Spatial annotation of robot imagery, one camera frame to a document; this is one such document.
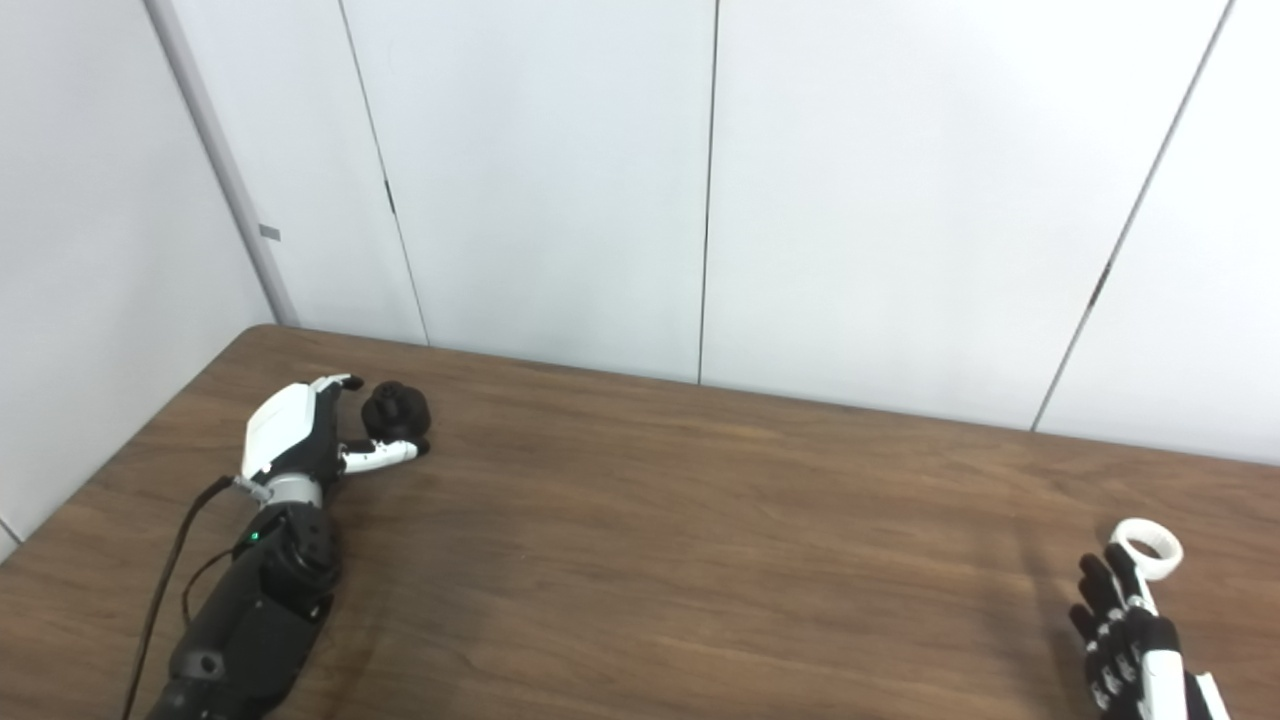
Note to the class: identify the grey wall corner post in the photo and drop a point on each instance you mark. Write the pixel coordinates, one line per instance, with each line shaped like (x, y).
(225, 170)

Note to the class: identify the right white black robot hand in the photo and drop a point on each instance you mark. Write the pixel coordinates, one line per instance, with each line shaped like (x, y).
(1125, 660)

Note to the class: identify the round black part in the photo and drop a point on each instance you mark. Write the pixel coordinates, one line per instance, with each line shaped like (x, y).
(395, 412)

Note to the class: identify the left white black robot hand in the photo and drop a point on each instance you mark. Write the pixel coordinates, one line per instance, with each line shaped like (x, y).
(280, 430)

